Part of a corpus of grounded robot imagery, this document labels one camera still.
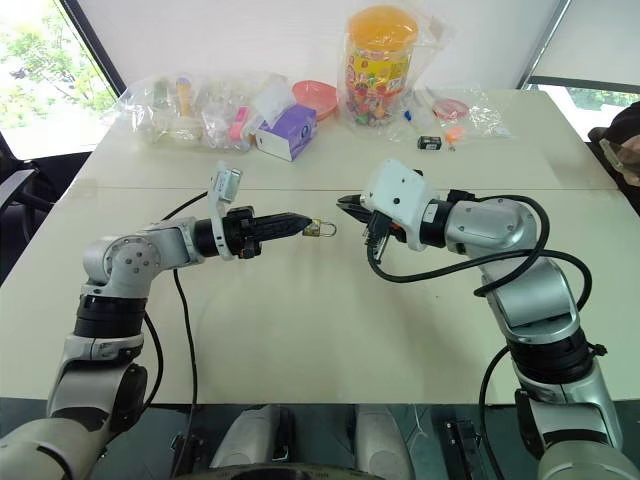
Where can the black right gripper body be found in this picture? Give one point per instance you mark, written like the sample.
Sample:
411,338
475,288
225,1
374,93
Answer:
382,235

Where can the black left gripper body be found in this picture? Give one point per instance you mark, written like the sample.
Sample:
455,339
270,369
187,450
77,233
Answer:
240,232

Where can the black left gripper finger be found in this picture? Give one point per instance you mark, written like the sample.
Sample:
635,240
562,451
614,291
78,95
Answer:
280,232
280,220

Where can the brass padlock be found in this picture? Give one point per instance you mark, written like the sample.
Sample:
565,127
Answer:
318,230

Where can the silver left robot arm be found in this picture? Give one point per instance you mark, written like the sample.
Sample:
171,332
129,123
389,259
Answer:
125,260

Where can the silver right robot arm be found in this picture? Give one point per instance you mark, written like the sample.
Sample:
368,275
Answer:
530,300

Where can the purple tissue box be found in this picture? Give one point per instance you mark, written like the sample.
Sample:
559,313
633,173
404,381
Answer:
289,132

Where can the small black box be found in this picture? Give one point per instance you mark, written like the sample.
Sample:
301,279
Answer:
429,142

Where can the small blue item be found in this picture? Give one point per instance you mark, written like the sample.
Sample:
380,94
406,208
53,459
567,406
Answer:
408,115

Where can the pink plastic bowl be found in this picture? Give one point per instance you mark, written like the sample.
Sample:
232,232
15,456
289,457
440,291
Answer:
315,97

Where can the small orange item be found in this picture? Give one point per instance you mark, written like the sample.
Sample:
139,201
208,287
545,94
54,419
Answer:
454,134

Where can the clear bag of assorted items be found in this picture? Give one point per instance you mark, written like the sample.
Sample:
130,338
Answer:
200,110

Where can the candy jar with orange lid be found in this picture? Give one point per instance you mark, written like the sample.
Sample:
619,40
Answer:
380,70

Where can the red round lid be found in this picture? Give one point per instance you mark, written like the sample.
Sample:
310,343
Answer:
449,108

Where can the clear bag with small parts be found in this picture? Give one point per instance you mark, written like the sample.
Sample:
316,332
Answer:
475,115

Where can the clear bag around candy jar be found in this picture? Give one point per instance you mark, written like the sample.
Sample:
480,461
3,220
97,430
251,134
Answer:
430,60

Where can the white robot leg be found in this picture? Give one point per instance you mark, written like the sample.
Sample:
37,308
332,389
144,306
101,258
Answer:
382,442
255,437

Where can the black office chair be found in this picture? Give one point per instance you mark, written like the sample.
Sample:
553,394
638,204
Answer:
20,200

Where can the person with glasses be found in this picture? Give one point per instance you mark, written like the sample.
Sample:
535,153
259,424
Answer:
622,145

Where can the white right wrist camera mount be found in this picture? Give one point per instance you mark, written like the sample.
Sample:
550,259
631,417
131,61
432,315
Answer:
397,192

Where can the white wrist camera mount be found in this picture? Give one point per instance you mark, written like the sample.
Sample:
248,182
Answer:
226,186
397,192

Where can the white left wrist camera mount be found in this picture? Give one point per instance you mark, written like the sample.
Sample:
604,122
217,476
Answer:
226,186

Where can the black bracket under table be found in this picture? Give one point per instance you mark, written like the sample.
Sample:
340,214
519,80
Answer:
460,450

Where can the dark window frame post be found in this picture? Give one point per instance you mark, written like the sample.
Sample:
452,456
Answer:
95,50
547,42

